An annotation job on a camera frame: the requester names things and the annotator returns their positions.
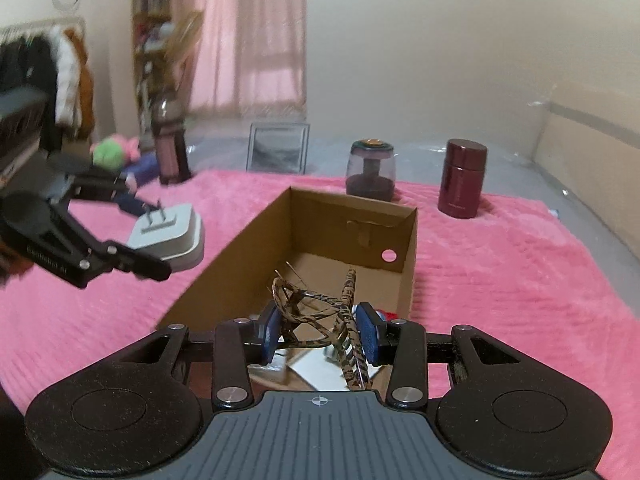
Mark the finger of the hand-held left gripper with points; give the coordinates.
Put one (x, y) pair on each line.
(95, 185)
(60, 240)

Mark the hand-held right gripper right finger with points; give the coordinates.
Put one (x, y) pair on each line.
(367, 335)

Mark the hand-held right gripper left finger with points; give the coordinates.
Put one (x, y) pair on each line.
(270, 332)

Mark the white plug adapter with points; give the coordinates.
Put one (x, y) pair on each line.
(170, 235)

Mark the cardboard box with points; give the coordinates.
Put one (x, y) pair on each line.
(340, 230)

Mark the blue red cat toy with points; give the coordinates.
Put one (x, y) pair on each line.
(386, 316)

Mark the green pink plush toy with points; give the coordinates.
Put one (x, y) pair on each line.
(112, 152)

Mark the blue cushion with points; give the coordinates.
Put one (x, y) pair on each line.
(145, 167)

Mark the clothes on rack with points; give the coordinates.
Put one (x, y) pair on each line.
(55, 75)

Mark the pink blanket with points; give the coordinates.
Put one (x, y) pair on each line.
(500, 285)

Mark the bookshelf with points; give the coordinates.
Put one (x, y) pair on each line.
(150, 20)

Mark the standing fan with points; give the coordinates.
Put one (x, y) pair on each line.
(185, 40)

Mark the maroon flask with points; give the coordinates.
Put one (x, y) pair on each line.
(462, 180)

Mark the framed picture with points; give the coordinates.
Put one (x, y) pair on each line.
(277, 147)

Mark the pink curtain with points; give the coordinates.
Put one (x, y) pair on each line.
(250, 35)

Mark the beige headboard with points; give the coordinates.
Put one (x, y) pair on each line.
(590, 160)

